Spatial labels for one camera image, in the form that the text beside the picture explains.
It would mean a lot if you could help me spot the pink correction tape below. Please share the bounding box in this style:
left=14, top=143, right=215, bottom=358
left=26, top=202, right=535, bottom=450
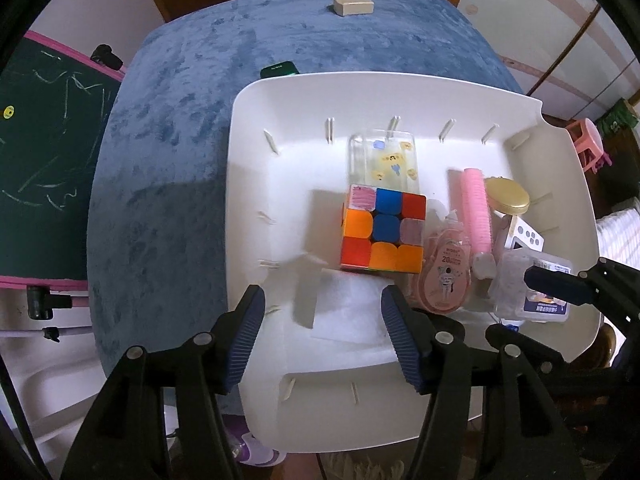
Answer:
left=412, top=210, right=474, bottom=314

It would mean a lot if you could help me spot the green cube box gold base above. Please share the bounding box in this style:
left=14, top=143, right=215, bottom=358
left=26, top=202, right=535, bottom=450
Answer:
left=259, top=61, right=300, bottom=80

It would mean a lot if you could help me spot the white paper pad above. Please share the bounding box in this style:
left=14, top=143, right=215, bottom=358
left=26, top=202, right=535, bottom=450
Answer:
left=292, top=259, right=397, bottom=346

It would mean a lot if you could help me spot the gold oval case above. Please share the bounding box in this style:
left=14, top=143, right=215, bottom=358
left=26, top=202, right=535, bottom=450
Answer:
left=485, top=176, right=531, bottom=216

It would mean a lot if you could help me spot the green bag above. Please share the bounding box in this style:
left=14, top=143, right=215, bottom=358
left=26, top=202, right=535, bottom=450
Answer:
left=597, top=99, right=640, bottom=137

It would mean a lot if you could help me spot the colourful puzzle cube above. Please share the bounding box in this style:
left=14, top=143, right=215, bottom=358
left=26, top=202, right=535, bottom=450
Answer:
left=339, top=183, right=427, bottom=275

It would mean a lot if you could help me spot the pink plastic stool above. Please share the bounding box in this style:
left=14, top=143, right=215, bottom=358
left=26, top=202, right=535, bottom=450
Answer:
left=565, top=117, right=614, bottom=177

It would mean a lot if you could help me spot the clear sticker box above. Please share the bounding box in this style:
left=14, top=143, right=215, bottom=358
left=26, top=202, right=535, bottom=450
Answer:
left=347, top=130, right=420, bottom=196

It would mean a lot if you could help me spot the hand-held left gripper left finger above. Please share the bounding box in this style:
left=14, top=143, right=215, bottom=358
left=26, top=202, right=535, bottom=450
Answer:
left=60, top=284, right=267, bottom=480

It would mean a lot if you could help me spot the white dotted small box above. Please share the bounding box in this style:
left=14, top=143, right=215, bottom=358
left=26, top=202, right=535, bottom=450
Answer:
left=502, top=214, right=545, bottom=252

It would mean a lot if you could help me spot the white wardrobe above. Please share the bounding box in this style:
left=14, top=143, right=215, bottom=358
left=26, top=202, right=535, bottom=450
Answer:
left=450, top=0, right=640, bottom=122

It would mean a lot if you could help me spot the white plastic tray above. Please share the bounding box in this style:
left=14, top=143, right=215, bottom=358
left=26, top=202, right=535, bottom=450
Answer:
left=229, top=72, right=601, bottom=454

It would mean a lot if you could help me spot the white striped cloth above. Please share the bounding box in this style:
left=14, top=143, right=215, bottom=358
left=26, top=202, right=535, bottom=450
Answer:
left=595, top=207, right=640, bottom=267

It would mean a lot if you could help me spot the black easel knob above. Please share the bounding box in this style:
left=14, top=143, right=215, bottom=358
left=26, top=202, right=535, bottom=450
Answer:
left=91, top=44, right=124, bottom=69

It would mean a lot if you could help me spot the black easel clamp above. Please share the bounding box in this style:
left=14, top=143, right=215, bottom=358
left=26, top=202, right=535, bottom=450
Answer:
left=27, top=285, right=74, bottom=322

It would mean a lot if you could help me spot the purple and white bottle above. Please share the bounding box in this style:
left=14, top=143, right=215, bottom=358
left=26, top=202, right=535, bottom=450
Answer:
left=224, top=414, right=287, bottom=467

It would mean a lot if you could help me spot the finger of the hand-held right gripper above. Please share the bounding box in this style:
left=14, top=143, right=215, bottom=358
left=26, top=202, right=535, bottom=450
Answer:
left=485, top=324, right=621, bottom=381
left=524, top=257, right=640, bottom=321

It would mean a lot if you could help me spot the green chalkboard pink frame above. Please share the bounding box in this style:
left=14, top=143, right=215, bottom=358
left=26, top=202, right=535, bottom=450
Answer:
left=0, top=30, right=127, bottom=292

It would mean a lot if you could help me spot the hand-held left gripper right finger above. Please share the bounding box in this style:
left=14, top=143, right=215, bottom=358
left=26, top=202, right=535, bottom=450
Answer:
left=380, top=285, right=581, bottom=480

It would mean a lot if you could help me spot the clear labelled plastic box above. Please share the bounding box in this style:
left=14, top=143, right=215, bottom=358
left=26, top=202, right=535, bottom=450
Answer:
left=489, top=250, right=574, bottom=324

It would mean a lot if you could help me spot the beige plastic case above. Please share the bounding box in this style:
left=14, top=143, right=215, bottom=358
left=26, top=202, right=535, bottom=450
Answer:
left=332, top=0, right=375, bottom=18

